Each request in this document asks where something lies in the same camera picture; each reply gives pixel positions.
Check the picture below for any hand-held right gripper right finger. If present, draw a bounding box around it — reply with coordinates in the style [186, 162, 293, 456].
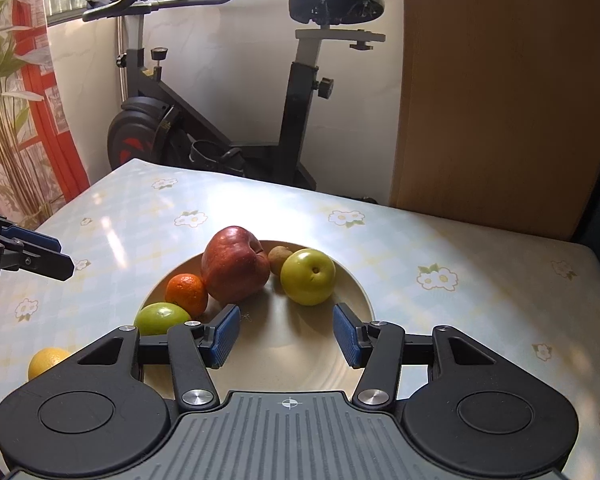
[333, 304, 497, 407]

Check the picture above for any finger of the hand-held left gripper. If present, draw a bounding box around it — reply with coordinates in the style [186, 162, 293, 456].
[0, 232, 75, 282]
[0, 207, 64, 253]

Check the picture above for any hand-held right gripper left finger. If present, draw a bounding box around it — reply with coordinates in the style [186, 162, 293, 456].
[72, 304, 242, 409]

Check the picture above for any small orange mandarin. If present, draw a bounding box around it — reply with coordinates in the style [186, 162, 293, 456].
[165, 273, 209, 316]

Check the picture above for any cream round plate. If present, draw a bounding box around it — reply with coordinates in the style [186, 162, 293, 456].
[139, 247, 372, 394]

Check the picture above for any small green apple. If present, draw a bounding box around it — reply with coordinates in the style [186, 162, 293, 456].
[133, 302, 193, 337]

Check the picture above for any large red apple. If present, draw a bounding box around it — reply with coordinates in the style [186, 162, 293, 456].
[201, 226, 272, 305]

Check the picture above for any large green apple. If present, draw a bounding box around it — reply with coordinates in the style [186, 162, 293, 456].
[280, 249, 337, 307]

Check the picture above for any brown kiwi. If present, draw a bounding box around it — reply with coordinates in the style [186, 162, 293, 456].
[267, 245, 295, 277]

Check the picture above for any yellow lemon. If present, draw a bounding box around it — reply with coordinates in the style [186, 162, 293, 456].
[28, 347, 74, 382]

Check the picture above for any floral tablecloth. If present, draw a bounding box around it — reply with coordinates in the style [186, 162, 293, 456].
[0, 158, 600, 471]

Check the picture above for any metal pipe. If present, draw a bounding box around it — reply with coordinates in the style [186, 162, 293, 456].
[115, 0, 127, 57]

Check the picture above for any black exercise bike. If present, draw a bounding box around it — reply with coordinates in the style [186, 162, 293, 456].
[75, 0, 387, 204]

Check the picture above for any wooden panel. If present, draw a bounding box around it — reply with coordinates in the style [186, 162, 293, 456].
[390, 0, 600, 244]

